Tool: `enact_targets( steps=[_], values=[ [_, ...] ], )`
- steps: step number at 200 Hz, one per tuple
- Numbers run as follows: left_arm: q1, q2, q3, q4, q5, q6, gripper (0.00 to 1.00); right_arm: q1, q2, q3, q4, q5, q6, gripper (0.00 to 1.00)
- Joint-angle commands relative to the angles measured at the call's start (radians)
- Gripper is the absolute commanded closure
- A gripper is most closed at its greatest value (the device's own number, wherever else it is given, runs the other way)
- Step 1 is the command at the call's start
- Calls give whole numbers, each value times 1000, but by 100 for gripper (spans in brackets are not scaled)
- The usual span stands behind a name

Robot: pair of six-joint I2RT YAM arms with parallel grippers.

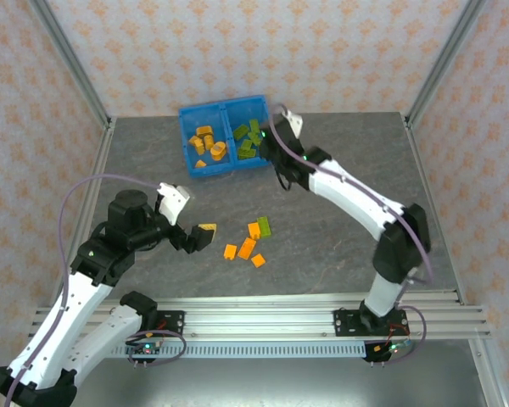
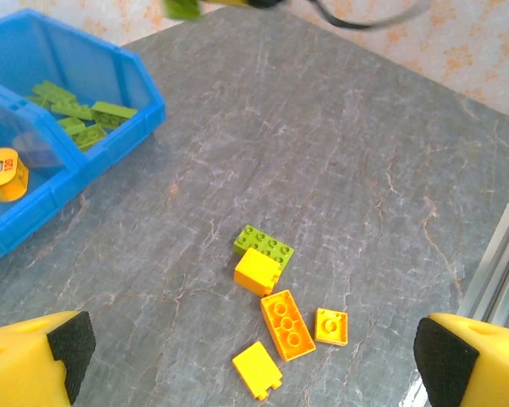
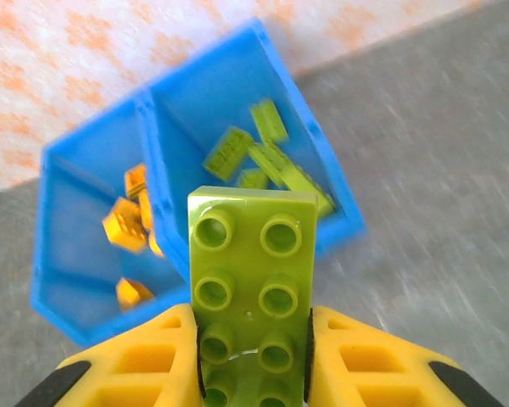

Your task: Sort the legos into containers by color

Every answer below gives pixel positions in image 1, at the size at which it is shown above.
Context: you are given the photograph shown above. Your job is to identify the small circuit board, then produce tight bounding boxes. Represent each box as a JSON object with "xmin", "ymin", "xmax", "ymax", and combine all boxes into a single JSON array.
[
  {"xmin": 372, "ymin": 338, "xmax": 411, "ymax": 355},
  {"xmin": 129, "ymin": 342, "xmax": 162, "ymax": 358}
]

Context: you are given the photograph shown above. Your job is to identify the long purple cable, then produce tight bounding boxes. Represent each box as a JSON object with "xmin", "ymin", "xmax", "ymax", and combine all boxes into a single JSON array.
[
  {"xmin": 269, "ymin": 103, "xmax": 434, "ymax": 365},
  {"xmin": 3, "ymin": 174, "xmax": 162, "ymax": 402}
]

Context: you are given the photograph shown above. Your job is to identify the black cable loop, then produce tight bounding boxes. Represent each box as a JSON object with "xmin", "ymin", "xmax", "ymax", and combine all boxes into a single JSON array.
[{"xmin": 274, "ymin": 163, "xmax": 296, "ymax": 192}]

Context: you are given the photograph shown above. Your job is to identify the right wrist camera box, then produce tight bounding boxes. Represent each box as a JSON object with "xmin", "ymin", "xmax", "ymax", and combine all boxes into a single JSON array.
[{"xmin": 278, "ymin": 108, "xmax": 305, "ymax": 139}]

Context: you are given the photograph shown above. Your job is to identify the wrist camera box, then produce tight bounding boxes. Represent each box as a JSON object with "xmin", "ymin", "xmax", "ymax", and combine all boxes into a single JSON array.
[
  {"xmin": 156, "ymin": 181, "xmax": 192, "ymax": 226},
  {"xmin": 278, "ymin": 108, "xmax": 305, "ymax": 139}
]

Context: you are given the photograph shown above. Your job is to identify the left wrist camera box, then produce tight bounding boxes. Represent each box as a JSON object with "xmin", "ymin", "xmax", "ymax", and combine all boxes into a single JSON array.
[{"xmin": 156, "ymin": 181, "xmax": 192, "ymax": 226}]

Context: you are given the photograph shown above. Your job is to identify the aluminium frame rail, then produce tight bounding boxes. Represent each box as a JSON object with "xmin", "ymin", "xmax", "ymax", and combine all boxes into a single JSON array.
[
  {"xmin": 468, "ymin": 338, "xmax": 508, "ymax": 407},
  {"xmin": 402, "ymin": 114, "xmax": 467, "ymax": 306},
  {"xmin": 61, "ymin": 118, "xmax": 118, "ymax": 302}
]

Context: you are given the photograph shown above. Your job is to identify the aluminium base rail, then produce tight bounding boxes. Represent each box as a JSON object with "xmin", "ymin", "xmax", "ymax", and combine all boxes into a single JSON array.
[{"xmin": 36, "ymin": 290, "xmax": 491, "ymax": 340}]

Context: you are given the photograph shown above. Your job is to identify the short purple cable loop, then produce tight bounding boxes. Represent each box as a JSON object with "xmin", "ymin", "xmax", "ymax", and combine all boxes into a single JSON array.
[{"xmin": 125, "ymin": 330, "xmax": 187, "ymax": 366}]

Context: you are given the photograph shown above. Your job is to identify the white slotted cable duct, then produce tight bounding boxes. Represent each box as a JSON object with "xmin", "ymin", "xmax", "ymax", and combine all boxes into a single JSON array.
[{"xmin": 97, "ymin": 342, "xmax": 368, "ymax": 360}]

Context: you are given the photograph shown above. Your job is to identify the aluminium frame post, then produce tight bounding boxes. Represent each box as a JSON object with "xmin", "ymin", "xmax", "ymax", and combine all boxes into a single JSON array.
[
  {"xmin": 405, "ymin": 0, "xmax": 491, "ymax": 128},
  {"xmin": 27, "ymin": 0, "xmax": 114, "ymax": 131}
]

